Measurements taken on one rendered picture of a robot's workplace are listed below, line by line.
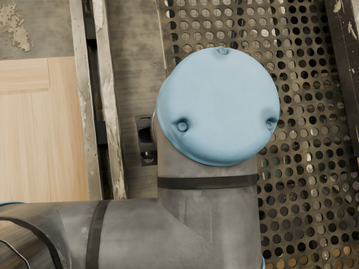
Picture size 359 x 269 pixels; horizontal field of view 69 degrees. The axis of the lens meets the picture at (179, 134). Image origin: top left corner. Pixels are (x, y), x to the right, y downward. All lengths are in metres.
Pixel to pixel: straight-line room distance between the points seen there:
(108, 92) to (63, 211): 0.30
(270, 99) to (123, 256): 0.13
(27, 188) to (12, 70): 0.21
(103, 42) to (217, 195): 0.38
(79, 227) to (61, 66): 0.40
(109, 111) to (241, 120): 0.33
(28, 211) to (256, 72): 0.17
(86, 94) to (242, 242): 0.36
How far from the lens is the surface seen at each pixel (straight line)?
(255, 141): 0.16
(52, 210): 0.20
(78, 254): 0.18
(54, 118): 0.53
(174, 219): 0.18
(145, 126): 0.30
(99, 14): 0.52
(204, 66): 0.16
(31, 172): 0.53
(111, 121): 0.45
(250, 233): 0.19
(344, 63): 0.71
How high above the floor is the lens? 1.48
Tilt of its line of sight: 33 degrees down
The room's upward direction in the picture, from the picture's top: straight up
